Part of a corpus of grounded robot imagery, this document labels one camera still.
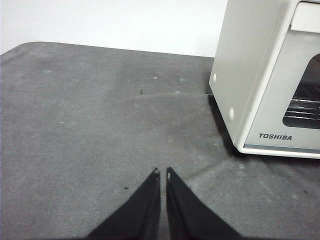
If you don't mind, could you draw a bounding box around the metal wire oven rack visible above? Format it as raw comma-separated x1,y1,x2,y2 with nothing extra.
283,93,320,121

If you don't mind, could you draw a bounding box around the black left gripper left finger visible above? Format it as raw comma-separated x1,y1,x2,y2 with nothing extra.
86,167,162,240

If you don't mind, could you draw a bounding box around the cream Toshiba toaster oven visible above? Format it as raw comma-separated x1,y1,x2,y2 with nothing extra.
208,0,320,160

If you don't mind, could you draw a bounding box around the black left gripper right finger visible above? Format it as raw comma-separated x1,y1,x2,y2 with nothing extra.
165,166,243,240

